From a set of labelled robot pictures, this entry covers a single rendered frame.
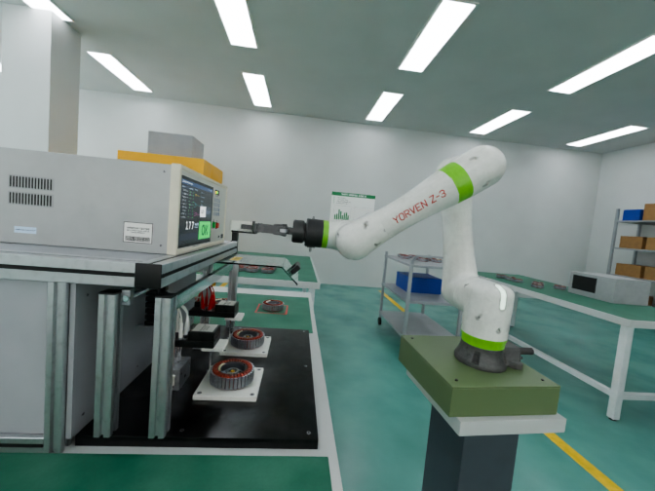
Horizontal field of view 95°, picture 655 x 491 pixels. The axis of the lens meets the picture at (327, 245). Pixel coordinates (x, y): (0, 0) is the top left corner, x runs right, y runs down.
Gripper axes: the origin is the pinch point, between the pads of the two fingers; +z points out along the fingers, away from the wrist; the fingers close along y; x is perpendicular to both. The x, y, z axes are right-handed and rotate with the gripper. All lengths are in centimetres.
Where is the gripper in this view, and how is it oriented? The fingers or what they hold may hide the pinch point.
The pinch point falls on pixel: (241, 225)
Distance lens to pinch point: 100.1
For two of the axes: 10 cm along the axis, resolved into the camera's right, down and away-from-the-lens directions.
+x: 1.0, -9.9, -0.7
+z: -9.9, -1.0, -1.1
